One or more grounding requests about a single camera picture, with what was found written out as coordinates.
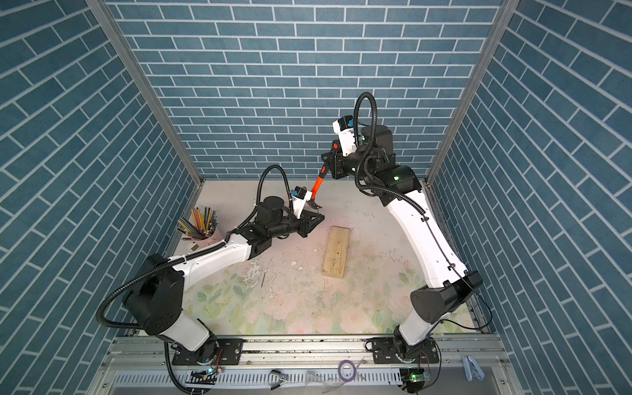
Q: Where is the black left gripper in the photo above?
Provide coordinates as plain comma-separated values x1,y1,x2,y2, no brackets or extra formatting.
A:
267,210,324,240

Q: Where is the red-handled claw hammer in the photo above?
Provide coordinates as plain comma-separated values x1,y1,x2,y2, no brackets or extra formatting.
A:
306,165,329,210

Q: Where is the wooden block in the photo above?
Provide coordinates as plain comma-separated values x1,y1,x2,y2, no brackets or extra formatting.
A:
322,226,351,279

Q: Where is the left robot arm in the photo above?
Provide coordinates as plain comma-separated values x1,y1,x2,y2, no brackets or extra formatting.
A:
95,196,325,362

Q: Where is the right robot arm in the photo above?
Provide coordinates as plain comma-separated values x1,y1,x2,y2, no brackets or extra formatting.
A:
319,116,483,358

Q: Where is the pink pencil cup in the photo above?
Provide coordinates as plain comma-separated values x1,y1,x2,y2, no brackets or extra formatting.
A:
195,229,225,250

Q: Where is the black binder clip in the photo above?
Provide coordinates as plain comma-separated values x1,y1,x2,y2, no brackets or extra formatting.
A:
268,370,289,391

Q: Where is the grey clamp tool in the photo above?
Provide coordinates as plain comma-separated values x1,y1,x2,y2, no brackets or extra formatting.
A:
462,355,486,382

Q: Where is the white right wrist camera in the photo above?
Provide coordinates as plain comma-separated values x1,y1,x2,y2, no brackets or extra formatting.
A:
332,115,360,159

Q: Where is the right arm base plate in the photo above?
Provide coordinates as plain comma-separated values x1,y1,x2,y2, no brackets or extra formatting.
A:
364,337,439,365

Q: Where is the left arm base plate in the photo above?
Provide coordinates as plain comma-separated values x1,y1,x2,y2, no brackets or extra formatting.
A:
172,337,245,366

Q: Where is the aluminium mounting rail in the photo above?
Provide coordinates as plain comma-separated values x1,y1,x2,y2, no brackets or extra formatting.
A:
89,333,521,394

